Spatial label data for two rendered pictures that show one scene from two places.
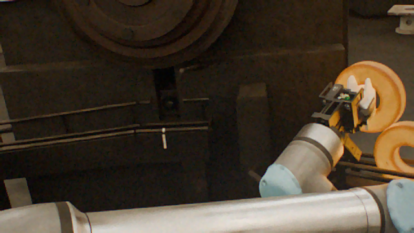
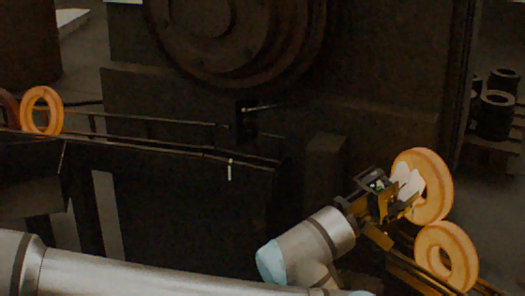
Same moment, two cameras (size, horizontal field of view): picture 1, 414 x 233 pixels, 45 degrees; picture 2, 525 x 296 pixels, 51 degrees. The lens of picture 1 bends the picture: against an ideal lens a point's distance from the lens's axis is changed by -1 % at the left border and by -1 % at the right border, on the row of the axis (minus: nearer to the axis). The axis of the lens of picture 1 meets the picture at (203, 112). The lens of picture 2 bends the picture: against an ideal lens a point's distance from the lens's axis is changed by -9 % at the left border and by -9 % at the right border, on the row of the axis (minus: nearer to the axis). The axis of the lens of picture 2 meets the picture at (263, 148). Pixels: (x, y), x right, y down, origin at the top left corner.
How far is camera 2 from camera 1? 0.36 m
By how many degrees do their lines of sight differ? 15
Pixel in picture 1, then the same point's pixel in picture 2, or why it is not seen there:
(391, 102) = (435, 199)
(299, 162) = (295, 244)
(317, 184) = (306, 271)
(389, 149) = (427, 246)
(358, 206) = not seen: outside the picture
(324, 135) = (335, 223)
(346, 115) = (374, 205)
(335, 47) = (427, 116)
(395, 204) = not seen: outside the picture
